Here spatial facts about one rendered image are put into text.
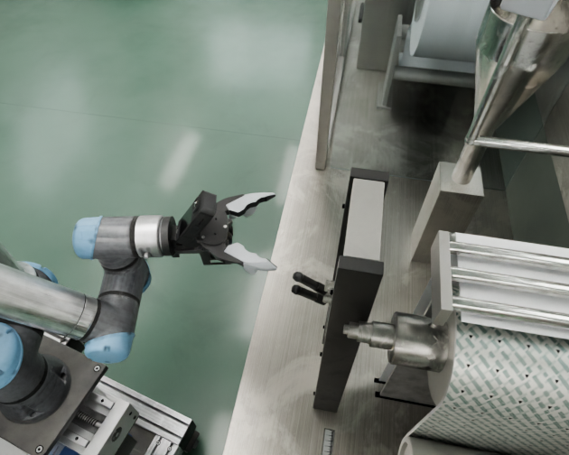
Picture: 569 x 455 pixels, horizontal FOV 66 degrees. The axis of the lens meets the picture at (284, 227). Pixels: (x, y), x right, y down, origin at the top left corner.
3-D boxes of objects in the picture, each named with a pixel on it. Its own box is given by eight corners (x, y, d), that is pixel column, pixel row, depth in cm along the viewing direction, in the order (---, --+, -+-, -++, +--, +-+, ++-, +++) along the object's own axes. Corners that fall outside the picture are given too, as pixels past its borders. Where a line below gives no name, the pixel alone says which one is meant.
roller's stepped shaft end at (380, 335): (343, 322, 57) (346, 311, 55) (389, 330, 57) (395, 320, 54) (340, 346, 55) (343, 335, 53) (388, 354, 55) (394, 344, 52)
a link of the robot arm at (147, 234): (138, 207, 77) (131, 248, 73) (164, 207, 77) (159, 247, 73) (149, 228, 84) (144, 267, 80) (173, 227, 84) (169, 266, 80)
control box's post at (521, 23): (464, 135, 66) (521, -1, 50) (475, 136, 66) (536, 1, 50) (465, 143, 65) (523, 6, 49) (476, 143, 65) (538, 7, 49)
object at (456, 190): (402, 225, 120) (472, 20, 75) (454, 233, 119) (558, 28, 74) (400, 268, 112) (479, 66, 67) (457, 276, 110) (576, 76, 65)
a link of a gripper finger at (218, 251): (255, 254, 76) (216, 228, 79) (254, 248, 75) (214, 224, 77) (238, 273, 74) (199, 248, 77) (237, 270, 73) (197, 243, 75)
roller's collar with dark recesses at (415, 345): (387, 324, 59) (397, 301, 54) (433, 332, 58) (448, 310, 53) (386, 371, 55) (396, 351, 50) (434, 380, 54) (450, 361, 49)
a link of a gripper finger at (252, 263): (277, 278, 78) (236, 252, 81) (277, 264, 73) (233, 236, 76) (267, 292, 77) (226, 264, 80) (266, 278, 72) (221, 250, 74)
